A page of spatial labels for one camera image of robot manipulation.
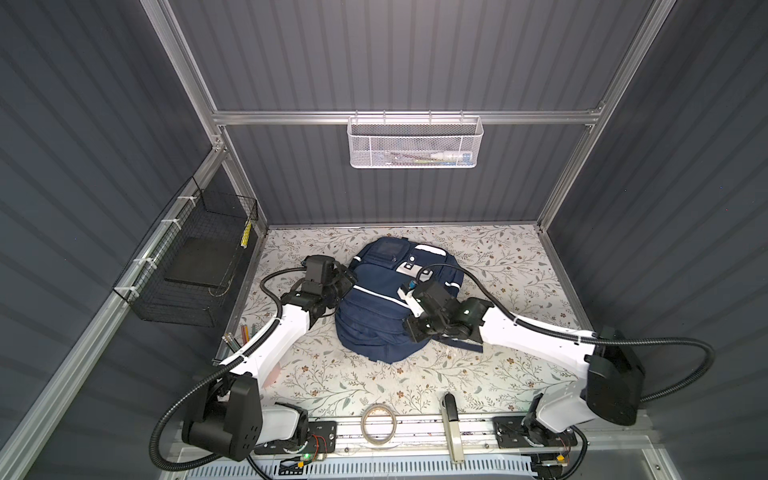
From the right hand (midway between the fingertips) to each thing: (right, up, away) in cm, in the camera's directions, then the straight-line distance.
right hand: (407, 324), depth 80 cm
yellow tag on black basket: (-45, +24, +4) cm, 52 cm away
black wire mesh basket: (-54, +15, -8) cm, 57 cm away
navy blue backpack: (-10, +2, +3) cm, 11 cm away
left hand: (-14, +11, +5) cm, 19 cm away
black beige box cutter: (+10, -20, -6) cm, 24 cm away
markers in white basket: (+10, +49, +11) cm, 51 cm away
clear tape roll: (-11, -24, -5) cm, 27 cm away
